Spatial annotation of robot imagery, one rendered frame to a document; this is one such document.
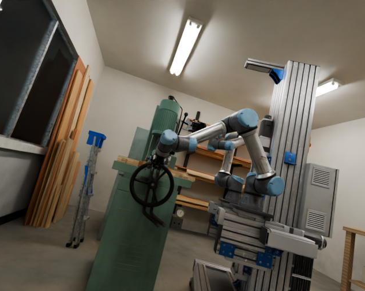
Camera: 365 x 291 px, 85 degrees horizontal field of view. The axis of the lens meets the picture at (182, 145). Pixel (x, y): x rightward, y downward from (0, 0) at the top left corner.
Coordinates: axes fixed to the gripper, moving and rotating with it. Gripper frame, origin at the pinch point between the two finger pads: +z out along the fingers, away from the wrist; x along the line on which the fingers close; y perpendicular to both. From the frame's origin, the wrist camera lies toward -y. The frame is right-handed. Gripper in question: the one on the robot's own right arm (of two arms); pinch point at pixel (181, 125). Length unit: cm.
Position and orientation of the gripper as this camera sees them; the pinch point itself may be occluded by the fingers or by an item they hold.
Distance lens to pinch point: 167.7
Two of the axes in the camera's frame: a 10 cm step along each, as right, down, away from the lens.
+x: 0.1, 5.1, -8.6
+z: -9.4, -2.8, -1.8
